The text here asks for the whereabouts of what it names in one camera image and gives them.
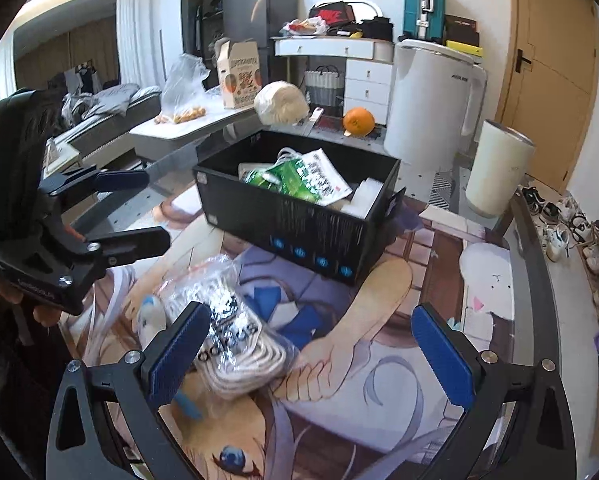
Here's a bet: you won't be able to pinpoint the white desk with drawers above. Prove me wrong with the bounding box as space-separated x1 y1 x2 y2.
272 35 395 116

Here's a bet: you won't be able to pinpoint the snack bag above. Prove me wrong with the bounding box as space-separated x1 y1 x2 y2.
282 17 327 37

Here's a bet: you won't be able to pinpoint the yellow box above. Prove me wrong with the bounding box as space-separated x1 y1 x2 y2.
447 42 484 58

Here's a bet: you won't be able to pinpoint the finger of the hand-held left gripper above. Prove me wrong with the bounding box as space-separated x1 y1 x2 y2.
39 169 150 198
62 226 171 261

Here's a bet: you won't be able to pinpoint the bed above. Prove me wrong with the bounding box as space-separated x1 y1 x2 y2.
44 85 162 161

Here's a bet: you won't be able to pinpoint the dark refrigerator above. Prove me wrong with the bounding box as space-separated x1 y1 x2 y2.
222 0 300 86

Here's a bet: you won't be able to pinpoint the white curtain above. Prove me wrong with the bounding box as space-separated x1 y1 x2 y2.
116 0 185 91

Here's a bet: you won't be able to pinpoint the teal suitcase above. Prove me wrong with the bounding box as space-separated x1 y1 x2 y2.
403 0 446 41

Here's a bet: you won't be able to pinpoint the wooden door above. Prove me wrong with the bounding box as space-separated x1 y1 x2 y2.
494 0 599 193

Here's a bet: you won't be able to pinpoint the red and black bag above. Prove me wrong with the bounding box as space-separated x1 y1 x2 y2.
308 2 355 31

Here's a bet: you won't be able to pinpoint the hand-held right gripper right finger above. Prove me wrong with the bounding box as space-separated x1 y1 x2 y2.
411 304 577 480

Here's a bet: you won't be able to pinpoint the white sneakers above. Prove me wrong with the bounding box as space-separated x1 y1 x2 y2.
542 222 573 261

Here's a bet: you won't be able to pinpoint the white handled utensil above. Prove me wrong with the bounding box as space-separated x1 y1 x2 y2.
302 107 325 136

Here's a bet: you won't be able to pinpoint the printed desk mat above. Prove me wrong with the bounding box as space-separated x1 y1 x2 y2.
62 195 530 480

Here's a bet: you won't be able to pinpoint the person's left hand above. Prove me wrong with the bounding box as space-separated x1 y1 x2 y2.
0 272 64 327

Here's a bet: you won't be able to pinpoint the white black-printed packet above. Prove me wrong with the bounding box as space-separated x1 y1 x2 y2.
299 149 353 206

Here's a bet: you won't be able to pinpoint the white bucket-shaped appliance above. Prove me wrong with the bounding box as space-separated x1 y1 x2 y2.
383 38 487 173

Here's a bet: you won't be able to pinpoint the white wrapped round bundle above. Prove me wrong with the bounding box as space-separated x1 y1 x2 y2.
254 81 310 126

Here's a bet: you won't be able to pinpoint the cardboard fruit box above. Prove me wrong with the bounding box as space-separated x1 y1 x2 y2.
216 40 261 109

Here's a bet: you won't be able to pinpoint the white side table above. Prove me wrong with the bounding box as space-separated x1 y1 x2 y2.
129 107 260 161

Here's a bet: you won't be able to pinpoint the dark wardrobe shelf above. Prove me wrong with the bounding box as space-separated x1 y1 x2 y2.
182 0 225 86

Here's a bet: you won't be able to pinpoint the clear plastic bag of fruit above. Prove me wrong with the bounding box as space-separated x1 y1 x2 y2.
155 54 210 125

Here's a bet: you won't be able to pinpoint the bagged white rope bundle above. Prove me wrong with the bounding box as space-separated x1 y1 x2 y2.
156 255 300 401

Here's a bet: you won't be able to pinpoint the black storage box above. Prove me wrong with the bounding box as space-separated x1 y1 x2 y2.
192 130 405 287

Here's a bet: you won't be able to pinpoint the white foam pad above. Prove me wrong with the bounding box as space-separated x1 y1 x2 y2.
339 178 380 218

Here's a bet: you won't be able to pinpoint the white tumbler cup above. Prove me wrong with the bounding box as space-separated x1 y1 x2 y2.
466 119 536 218

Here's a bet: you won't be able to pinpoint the grey blanket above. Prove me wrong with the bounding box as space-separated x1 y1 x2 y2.
62 82 140 121

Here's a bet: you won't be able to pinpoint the striped floor rug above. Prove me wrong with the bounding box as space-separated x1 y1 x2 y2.
431 170 469 206

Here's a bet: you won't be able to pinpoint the black boxes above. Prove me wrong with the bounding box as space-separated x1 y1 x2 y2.
444 14 480 46

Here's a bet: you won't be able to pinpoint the orange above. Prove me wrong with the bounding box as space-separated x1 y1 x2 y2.
343 107 376 137

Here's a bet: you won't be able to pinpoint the woven basket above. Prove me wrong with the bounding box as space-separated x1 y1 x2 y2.
304 66 345 106

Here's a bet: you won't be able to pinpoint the green packet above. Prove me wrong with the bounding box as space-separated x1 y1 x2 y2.
242 157 325 206

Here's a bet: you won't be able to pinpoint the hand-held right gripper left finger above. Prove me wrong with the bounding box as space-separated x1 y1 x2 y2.
46 301 212 480

